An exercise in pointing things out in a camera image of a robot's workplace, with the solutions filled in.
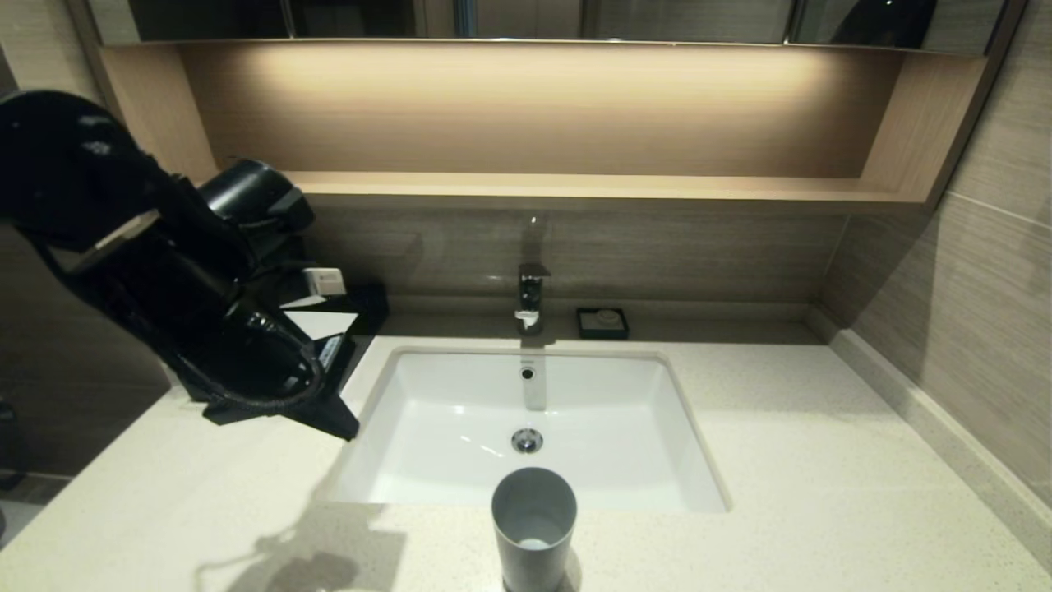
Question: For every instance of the mirror cabinet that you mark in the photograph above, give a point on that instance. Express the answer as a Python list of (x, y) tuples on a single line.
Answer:
[(657, 20)]

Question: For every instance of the chrome sink drain stopper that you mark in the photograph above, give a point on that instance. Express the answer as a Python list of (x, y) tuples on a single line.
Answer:
[(527, 441)]

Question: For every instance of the wooden wall shelf niche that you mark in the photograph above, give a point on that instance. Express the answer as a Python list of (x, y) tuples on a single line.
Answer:
[(575, 189)]

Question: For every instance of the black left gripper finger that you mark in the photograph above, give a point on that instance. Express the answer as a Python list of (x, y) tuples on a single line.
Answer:
[(329, 421), (223, 413)]

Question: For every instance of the beige stone backsplash strip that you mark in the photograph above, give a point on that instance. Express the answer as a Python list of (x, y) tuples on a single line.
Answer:
[(929, 427)]

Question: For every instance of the black soap dish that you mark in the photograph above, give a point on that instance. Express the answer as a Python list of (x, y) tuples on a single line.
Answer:
[(585, 329)]

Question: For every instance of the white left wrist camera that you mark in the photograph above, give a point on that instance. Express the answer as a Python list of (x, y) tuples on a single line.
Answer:
[(325, 282)]

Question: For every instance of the chrome sink faucet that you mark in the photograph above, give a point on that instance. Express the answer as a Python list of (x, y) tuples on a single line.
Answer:
[(532, 296)]

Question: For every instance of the grey tumbler cup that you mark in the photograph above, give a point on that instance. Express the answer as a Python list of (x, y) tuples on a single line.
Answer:
[(534, 510)]

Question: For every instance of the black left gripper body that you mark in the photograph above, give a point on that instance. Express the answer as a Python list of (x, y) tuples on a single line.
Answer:
[(246, 362)]

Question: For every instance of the beige soap bar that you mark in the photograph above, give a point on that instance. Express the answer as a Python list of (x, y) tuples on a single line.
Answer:
[(608, 316)]

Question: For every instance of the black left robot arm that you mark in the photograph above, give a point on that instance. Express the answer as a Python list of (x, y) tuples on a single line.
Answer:
[(123, 214)]

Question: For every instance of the white ceramic sink basin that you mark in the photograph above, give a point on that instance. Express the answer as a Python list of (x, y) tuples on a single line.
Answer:
[(526, 444)]

